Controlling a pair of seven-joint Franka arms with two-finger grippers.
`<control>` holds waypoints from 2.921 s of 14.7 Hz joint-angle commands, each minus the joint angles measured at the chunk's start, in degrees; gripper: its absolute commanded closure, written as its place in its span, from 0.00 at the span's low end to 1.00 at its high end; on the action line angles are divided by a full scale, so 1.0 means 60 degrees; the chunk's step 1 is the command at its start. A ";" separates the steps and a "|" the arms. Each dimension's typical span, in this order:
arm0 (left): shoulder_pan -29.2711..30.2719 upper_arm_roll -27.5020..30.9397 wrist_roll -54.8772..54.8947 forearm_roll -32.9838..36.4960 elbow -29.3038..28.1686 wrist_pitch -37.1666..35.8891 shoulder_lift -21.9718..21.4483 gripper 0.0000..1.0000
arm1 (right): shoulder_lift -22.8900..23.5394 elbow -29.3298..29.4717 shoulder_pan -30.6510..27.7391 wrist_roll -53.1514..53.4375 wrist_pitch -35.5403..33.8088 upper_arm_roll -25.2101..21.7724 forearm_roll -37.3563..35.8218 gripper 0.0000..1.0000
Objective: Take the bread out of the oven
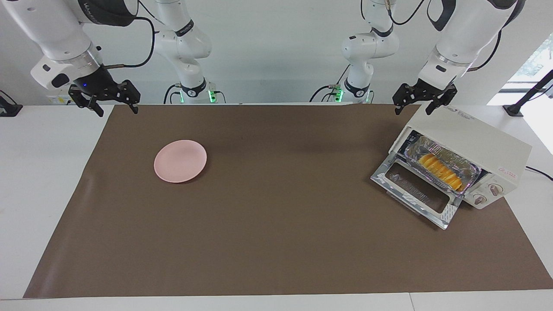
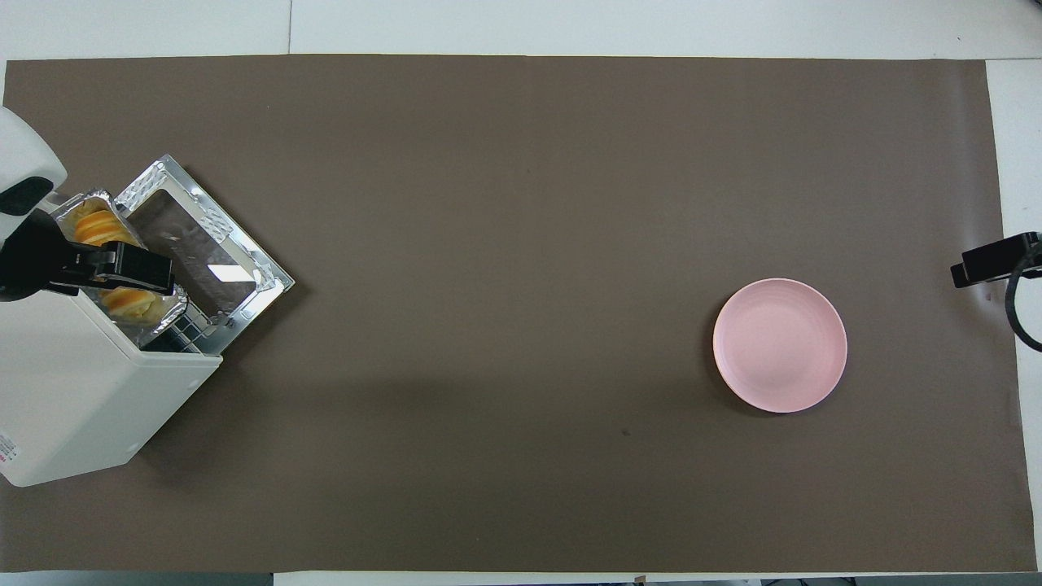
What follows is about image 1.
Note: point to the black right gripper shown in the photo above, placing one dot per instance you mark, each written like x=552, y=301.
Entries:
x=97, y=82

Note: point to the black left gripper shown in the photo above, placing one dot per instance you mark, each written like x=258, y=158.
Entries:
x=425, y=93

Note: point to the sliced golden bread loaf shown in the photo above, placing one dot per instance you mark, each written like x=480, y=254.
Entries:
x=440, y=170

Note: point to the aluminium foil tray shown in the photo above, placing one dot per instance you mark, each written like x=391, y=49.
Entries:
x=468, y=172

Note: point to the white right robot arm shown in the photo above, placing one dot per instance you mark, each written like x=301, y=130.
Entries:
x=56, y=30

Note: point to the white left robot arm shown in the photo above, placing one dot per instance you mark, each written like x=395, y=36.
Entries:
x=471, y=30

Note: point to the white toaster oven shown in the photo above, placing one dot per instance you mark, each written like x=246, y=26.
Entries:
x=475, y=138

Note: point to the glass oven door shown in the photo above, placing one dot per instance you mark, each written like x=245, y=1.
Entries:
x=414, y=190

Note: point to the beige oven knob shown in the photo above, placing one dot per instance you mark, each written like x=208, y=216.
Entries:
x=480, y=199
x=496, y=190

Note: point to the white power strip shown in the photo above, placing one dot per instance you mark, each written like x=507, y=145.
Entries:
x=60, y=100

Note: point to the pink round plate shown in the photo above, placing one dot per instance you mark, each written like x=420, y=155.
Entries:
x=180, y=161

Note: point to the black table clamp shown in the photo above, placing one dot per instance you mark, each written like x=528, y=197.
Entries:
x=8, y=108

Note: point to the brown table mat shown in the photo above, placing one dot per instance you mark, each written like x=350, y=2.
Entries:
x=276, y=216

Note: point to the black camera stand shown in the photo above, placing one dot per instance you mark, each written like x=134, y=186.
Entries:
x=529, y=93

